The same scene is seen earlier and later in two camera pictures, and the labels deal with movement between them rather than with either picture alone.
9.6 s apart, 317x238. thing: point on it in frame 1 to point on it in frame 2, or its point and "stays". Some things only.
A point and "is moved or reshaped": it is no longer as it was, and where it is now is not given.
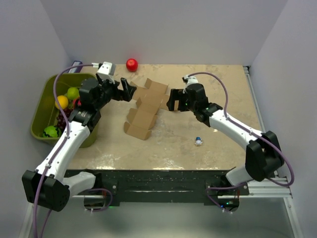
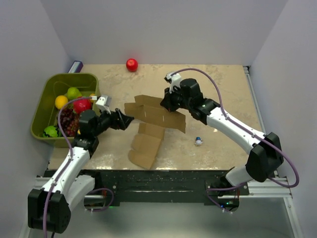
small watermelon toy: x=51 y=131 stays
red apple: x=132 y=65 stays
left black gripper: x=126 y=94 to x=125 y=120
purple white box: x=77 y=69 stays
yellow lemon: x=63 y=101 stays
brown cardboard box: x=153 y=99 is moved or reshaped
